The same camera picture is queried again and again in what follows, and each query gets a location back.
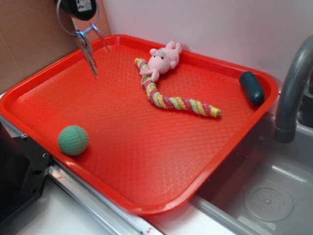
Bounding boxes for multicolour twisted rope toy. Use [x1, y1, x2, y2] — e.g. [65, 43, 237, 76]
[134, 57, 222, 119]

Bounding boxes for green textured ball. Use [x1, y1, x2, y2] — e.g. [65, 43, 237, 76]
[58, 125, 89, 156]

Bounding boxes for dark teal capsule object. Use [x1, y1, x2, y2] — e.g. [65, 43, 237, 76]
[239, 71, 265, 105]

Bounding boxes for silver metal rail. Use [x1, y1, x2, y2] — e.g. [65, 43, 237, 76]
[0, 115, 164, 235]

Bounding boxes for grey plastic faucet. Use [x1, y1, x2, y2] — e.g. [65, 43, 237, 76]
[273, 36, 313, 143]

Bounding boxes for grey plastic sink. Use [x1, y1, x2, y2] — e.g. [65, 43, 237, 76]
[190, 105, 313, 235]

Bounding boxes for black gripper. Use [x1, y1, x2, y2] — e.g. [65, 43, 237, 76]
[54, 0, 96, 21]

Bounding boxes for red plastic tray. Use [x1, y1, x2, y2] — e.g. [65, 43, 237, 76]
[0, 35, 278, 215]

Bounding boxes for silver keys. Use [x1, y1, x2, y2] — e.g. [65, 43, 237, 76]
[57, 2, 109, 79]

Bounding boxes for pink plush toy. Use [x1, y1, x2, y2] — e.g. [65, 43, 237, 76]
[139, 41, 182, 82]

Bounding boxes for black metal bracket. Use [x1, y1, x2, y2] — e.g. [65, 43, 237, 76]
[0, 124, 51, 225]

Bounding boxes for brown cardboard panel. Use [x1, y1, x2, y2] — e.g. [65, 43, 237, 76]
[0, 0, 111, 93]

